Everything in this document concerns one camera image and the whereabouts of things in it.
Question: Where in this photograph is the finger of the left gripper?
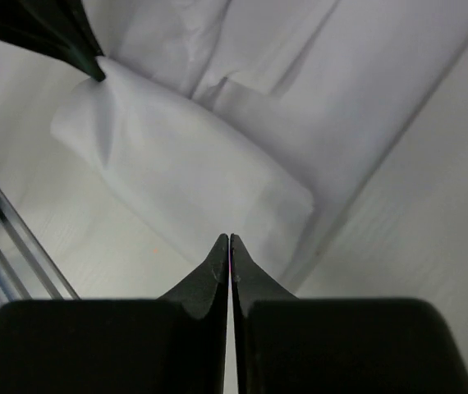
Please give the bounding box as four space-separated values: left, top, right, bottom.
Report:
0 11 106 81
0 0 103 57

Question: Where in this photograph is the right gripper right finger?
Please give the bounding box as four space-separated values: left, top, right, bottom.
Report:
230 235 468 393

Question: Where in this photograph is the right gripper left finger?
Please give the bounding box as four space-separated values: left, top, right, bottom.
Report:
0 235 228 393

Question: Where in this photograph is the white t shirt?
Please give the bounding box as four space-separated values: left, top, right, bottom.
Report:
51 1 468 286

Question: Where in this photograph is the aluminium front rail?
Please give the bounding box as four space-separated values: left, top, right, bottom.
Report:
0 189 79 300

